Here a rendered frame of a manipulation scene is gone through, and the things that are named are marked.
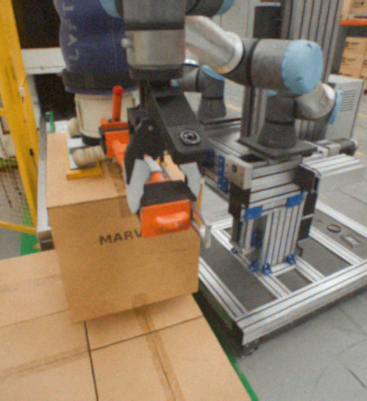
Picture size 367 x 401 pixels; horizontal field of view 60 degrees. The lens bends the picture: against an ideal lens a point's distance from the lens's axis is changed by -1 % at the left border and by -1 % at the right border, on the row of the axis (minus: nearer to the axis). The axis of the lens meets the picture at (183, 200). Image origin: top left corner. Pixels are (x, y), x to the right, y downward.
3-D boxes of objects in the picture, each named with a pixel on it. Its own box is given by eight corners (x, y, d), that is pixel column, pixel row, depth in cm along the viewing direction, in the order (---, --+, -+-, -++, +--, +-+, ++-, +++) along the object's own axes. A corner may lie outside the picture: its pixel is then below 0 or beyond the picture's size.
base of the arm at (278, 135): (278, 134, 136) (282, 110, 131) (304, 145, 124) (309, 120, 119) (250, 139, 130) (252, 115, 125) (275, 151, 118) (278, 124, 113)
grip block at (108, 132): (99, 146, 82) (97, 124, 80) (137, 142, 86) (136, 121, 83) (104, 157, 76) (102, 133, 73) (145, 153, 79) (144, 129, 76)
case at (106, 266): (63, 221, 143) (47, 133, 124) (150, 206, 156) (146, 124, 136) (73, 324, 94) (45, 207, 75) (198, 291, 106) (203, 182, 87)
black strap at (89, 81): (62, 78, 101) (60, 65, 99) (134, 75, 108) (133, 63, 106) (65, 91, 82) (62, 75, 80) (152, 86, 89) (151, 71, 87)
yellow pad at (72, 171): (62, 142, 115) (60, 128, 113) (91, 139, 118) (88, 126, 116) (66, 181, 88) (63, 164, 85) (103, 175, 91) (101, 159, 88)
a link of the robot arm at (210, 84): (221, 97, 154) (223, 67, 148) (195, 95, 158) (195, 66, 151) (226, 93, 164) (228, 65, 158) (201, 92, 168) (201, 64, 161)
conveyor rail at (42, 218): (42, 133, 348) (39, 116, 339) (47, 133, 350) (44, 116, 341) (44, 262, 160) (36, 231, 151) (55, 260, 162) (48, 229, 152)
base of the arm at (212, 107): (216, 110, 174) (217, 91, 170) (232, 116, 163) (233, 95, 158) (192, 113, 169) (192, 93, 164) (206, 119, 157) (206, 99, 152)
